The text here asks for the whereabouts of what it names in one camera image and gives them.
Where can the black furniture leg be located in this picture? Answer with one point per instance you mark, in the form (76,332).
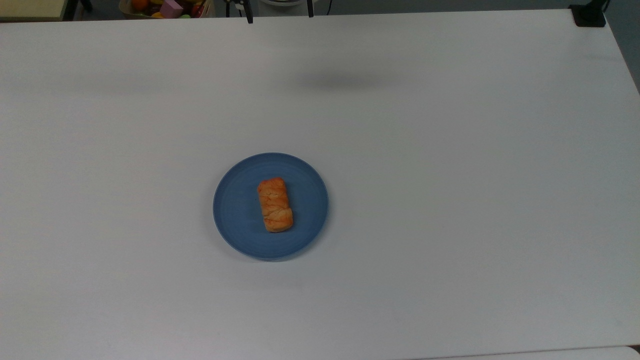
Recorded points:
(82,5)

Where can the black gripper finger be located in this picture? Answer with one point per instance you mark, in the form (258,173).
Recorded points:
(310,9)
(248,14)

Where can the beige wooden desk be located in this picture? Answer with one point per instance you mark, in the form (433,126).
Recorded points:
(30,7)

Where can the black clamped camera pole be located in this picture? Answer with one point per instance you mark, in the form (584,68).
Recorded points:
(587,17)

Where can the orange toy fruit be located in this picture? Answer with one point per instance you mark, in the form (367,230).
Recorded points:
(140,4)

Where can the round blue plate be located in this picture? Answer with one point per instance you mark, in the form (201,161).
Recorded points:
(235,210)

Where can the basket of toy fruits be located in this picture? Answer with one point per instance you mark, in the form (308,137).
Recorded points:
(127,11)

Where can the pink toy block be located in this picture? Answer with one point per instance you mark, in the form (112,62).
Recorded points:
(171,8)

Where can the golden brown bread roll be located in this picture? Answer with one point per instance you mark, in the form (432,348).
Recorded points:
(275,205)

